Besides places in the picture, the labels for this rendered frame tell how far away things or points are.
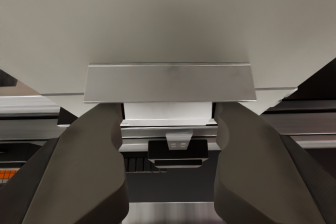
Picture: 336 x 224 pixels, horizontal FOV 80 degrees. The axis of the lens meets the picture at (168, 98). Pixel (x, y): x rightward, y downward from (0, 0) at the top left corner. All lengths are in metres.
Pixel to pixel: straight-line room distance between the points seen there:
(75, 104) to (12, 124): 0.44
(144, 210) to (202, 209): 0.06
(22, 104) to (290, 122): 0.51
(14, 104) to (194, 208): 0.25
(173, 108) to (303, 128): 0.42
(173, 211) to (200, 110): 0.11
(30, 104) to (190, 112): 0.21
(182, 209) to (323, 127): 0.42
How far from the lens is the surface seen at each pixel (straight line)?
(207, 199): 0.74
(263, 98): 0.17
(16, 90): 0.29
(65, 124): 0.26
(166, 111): 0.18
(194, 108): 0.17
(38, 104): 0.31
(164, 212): 0.23
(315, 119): 0.58
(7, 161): 0.53
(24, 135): 0.59
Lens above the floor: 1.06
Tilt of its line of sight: 22 degrees down
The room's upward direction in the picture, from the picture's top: 179 degrees clockwise
